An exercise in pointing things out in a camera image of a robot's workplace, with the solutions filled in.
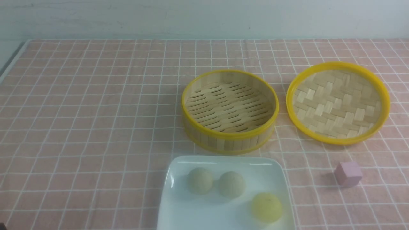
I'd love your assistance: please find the white steamed bun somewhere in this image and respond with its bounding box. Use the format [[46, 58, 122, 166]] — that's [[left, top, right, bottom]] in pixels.
[[187, 167, 214, 195]]

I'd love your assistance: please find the beige steamed bun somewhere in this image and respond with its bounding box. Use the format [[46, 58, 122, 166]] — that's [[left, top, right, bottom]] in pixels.
[[219, 171, 246, 199]]

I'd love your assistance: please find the white square plate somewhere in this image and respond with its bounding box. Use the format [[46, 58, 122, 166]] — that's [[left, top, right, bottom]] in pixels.
[[157, 155, 296, 230]]

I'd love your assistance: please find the yellow steamed bun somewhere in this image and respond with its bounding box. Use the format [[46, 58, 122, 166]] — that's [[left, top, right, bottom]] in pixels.
[[250, 192, 283, 224]]

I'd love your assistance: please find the bamboo steamer basket yellow rim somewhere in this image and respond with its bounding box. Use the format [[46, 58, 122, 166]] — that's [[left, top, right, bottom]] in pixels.
[[181, 69, 279, 155]]

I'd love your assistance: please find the pink checkered tablecloth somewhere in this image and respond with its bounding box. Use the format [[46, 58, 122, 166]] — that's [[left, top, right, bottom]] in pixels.
[[0, 38, 409, 230]]

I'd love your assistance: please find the bamboo steamer lid yellow rim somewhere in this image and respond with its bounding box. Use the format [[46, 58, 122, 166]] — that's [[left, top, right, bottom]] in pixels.
[[285, 62, 390, 145]]

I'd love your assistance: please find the pink cube block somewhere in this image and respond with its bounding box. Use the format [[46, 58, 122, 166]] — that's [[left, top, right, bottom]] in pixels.
[[334, 161, 363, 187]]

